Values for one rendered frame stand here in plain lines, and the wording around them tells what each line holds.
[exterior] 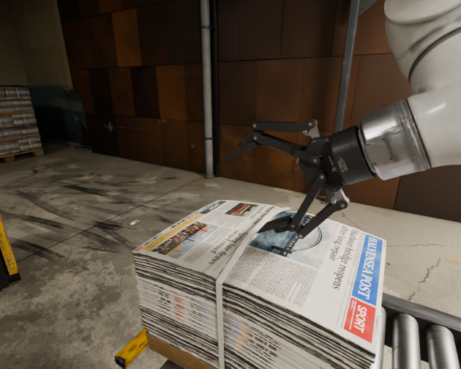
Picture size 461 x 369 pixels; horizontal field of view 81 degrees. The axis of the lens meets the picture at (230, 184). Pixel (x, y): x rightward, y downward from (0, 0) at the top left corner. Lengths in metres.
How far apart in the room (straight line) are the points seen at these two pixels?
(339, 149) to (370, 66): 2.94
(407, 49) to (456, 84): 0.10
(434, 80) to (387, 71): 2.92
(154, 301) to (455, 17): 0.59
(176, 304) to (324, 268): 0.25
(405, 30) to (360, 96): 2.88
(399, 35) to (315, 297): 0.35
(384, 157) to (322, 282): 0.19
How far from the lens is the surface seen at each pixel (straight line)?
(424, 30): 0.43
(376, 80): 3.29
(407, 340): 0.75
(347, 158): 0.37
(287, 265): 0.44
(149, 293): 0.55
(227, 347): 0.48
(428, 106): 0.36
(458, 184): 3.47
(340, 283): 0.44
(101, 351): 1.78
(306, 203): 0.43
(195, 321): 0.50
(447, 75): 0.38
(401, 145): 0.36
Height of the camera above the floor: 1.30
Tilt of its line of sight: 20 degrees down
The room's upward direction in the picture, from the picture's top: straight up
